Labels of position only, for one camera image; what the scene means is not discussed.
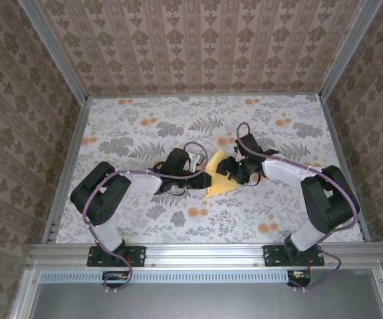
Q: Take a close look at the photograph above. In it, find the aluminium table edge rail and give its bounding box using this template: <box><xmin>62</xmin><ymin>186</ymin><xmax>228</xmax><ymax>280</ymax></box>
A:
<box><xmin>318</xmin><ymin>98</ymin><xmax>372</xmax><ymax>243</ymax></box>
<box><xmin>41</xmin><ymin>99</ymin><xmax>91</xmax><ymax>244</ymax></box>
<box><xmin>86</xmin><ymin>92</ymin><xmax>322</xmax><ymax>99</ymax></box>

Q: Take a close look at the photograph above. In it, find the grey metal panel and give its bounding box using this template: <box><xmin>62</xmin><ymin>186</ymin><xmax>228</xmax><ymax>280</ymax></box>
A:
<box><xmin>11</xmin><ymin>268</ymin><xmax>383</xmax><ymax>319</ymax></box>

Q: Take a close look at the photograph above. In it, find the black connector box with wires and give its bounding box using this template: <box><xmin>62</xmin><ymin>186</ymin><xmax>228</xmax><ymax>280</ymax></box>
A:
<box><xmin>287</xmin><ymin>269</ymin><xmax>313</xmax><ymax>288</ymax></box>
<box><xmin>102</xmin><ymin>270</ymin><xmax>134</xmax><ymax>289</ymax></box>

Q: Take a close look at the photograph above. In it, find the floral patterned table mat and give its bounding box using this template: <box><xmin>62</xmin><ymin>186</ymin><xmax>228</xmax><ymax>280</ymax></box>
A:
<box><xmin>55</xmin><ymin>94</ymin><xmax>365</xmax><ymax>245</ymax></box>

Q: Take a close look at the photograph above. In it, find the slotted grey cable duct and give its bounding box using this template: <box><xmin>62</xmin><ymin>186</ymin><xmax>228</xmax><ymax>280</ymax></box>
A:
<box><xmin>40</xmin><ymin>269</ymin><xmax>291</xmax><ymax>283</ymax></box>

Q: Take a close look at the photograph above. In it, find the yellow cloth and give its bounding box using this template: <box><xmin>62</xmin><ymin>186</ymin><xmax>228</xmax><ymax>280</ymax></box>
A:
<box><xmin>201</xmin><ymin>148</ymin><xmax>239</xmax><ymax>199</ymax></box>

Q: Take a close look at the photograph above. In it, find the aluminium frame post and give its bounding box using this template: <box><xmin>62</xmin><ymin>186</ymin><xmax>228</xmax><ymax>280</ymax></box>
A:
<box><xmin>318</xmin><ymin>0</ymin><xmax>383</xmax><ymax>100</ymax></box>
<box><xmin>21</xmin><ymin>0</ymin><xmax>89</xmax><ymax>104</ymax></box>

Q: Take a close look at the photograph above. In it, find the wide aluminium mounting rail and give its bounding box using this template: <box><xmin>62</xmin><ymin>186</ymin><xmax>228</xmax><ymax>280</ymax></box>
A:
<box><xmin>28</xmin><ymin>242</ymin><xmax>383</xmax><ymax>268</ymax></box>

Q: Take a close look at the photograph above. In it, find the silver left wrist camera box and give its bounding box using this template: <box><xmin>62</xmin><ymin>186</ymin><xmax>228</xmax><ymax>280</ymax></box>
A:
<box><xmin>190</xmin><ymin>152</ymin><xmax>207</xmax><ymax>167</ymax></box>

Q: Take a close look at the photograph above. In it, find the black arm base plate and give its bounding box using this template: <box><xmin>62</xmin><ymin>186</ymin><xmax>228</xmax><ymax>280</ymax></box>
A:
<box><xmin>263</xmin><ymin>245</ymin><xmax>325</xmax><ymax>268</ymax></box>
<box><xmin>87</xmin><ymin>245</ymin><xmax>146</xmax><ymax>268</ymax></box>

